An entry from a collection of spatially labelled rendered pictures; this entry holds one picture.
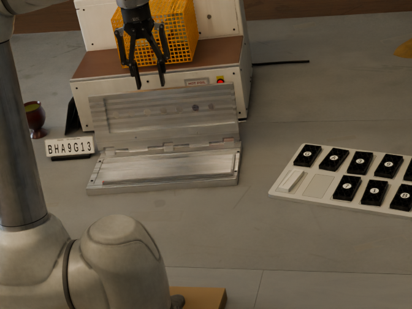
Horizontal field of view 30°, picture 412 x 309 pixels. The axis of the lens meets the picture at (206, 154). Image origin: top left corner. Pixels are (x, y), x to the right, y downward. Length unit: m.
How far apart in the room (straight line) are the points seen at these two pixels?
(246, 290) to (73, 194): 0.70
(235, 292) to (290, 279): 0.13
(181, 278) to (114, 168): 0.56
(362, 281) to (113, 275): 0.59
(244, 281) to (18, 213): 0.57
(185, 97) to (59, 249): 0.83
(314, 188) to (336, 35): 1.02
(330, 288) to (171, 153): 0.76
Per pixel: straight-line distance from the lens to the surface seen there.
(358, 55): 2.81
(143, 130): 2.33
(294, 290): 1.79
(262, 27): 3.13
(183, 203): 2.13
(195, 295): 1.77
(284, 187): 2.09
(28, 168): 1.57
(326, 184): 2.10
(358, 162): 2.16
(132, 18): 2.02
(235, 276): 1.85
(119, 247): 1.52
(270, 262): 1.88
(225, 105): 2.27
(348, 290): 1.79
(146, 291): 1.57
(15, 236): 1.59
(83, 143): 2.44
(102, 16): 2.64
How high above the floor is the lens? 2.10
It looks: 31 degrees down
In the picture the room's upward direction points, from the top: 10 degrees counter-clockwise
